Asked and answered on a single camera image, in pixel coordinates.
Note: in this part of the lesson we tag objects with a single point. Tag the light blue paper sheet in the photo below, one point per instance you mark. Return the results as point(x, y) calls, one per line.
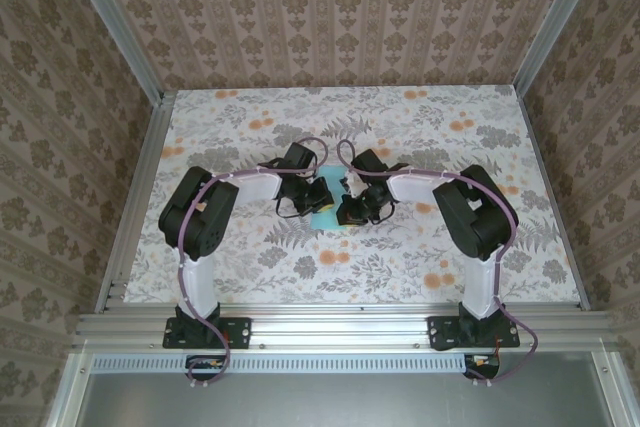
point(334, 179)

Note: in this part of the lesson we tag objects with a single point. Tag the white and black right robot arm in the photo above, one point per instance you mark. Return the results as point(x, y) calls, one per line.
point(480, 287)

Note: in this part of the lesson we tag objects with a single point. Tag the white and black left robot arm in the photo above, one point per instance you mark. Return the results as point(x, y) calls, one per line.
point(200, 282)

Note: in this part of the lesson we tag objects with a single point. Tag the floral patterned table cover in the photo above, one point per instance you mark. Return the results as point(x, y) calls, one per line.
point(350, 277)

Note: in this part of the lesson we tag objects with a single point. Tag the aluminium cross beam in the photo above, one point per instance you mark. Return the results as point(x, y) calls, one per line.
point(340, 327)

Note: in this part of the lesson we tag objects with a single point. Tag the grey metal panel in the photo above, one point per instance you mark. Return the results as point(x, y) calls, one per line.
point(350, 402)

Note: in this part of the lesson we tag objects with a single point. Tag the black connector board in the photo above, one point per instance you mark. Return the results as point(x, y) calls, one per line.
point(482, 369)
point(200, 364)

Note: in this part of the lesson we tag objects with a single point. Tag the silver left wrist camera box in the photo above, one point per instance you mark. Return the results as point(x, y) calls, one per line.
point(307, 175)

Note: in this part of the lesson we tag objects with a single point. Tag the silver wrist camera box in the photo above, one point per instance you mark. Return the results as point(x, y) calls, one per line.
point(307, 175)
point(354, 182)

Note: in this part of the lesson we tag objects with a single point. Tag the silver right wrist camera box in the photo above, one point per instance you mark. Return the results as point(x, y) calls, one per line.
point(354, 182)

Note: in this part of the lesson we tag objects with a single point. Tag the aluminium table side rail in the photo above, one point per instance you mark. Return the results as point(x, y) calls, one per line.
point(554, 197)
point(140, 197)

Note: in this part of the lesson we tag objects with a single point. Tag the aluminium corner post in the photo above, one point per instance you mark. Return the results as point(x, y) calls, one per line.
point(556, 22)
point(119, 27)

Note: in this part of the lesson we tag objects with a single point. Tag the aluminium lower frame rail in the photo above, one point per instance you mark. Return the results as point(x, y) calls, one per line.
point(617, 387)
point(67, 397)

